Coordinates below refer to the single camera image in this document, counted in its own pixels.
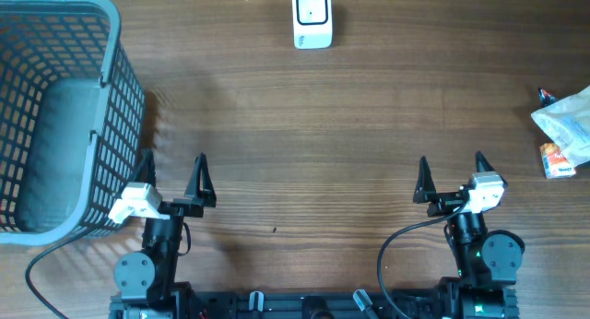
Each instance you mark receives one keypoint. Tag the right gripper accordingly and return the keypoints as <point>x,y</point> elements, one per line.
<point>426,192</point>

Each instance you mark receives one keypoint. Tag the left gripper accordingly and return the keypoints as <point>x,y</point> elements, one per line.
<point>205,194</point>

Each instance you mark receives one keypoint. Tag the orange small box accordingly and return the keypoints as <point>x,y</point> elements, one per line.
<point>554,162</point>

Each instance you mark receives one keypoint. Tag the red small packet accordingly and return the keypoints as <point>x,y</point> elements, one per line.
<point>546,98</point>

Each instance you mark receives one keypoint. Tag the beige snack pouch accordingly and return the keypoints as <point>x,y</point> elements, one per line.
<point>566,123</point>

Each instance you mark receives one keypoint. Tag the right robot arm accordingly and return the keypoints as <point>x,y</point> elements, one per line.
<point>487,261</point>

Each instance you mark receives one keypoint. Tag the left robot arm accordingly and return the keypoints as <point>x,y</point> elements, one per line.
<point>146,278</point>

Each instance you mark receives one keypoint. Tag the white barcode scanner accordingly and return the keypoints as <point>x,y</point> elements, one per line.
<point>312,22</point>

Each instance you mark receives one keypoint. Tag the grey plastic shopping basket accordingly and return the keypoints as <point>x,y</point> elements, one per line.
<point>72,110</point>

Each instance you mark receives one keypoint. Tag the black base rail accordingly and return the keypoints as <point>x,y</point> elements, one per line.
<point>415,303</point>

